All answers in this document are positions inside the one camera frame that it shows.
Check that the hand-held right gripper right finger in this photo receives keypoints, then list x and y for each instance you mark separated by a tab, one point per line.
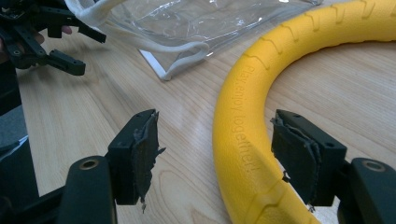
306	161

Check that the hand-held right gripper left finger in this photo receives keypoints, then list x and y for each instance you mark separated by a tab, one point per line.
130	161

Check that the clear plastic bag white trim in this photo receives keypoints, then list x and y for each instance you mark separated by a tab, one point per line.
186	25

